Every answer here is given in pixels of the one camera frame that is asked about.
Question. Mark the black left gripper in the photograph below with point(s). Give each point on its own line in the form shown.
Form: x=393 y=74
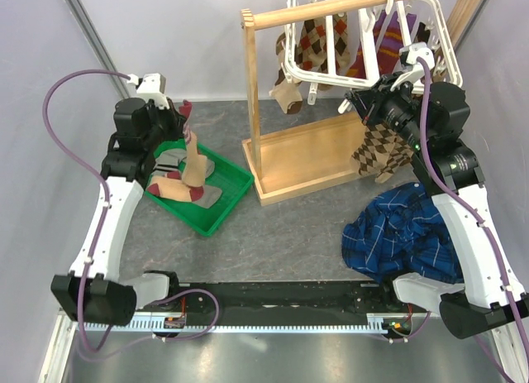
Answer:
x=172 y=115

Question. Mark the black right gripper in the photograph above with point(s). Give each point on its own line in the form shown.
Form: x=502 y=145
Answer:
x=371 y=101

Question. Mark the beige sock maroon purple stripes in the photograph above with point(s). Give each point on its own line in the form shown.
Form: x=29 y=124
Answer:
x=194 y=174

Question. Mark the white plastic clip hanger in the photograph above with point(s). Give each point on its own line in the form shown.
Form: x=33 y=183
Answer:
x=420 y=21

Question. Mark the green plastic tray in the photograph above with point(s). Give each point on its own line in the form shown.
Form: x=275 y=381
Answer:
x=230 y=178

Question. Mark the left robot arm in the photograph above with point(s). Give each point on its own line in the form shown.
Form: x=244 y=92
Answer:
x=91 y=291

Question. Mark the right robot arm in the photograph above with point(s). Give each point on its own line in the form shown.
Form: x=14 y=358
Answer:
x=490 y=295

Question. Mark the grey sock black stripes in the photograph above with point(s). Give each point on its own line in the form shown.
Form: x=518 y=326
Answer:
x=168 y=164

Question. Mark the brown argyle sock left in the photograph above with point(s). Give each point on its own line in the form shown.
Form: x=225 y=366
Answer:
x=373 y=154

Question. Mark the beige sock maroon toe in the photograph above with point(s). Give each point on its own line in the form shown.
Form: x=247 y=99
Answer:
x=171 y=189

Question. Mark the wooden clothes rack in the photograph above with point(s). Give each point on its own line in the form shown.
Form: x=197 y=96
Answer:
x=315 y=156

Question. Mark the cream brown striped sock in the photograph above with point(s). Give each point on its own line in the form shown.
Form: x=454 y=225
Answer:
x=286 y=95

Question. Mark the blue plaid shirt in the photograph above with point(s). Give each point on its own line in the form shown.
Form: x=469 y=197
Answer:
x=401 y=231

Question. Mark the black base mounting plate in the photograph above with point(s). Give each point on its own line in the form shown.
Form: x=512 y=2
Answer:
x=351 y=296

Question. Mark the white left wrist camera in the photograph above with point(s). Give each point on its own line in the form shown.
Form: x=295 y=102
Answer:
x=150 y=87

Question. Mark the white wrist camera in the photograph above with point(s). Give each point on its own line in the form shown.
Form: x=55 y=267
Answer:
x=418 y=58
x=150 y=87

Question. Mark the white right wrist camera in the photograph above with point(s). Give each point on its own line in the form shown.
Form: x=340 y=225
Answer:
x=418 y=58

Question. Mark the blue slotted cable duct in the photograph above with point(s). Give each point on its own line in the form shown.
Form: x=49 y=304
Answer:
x=158 y=325

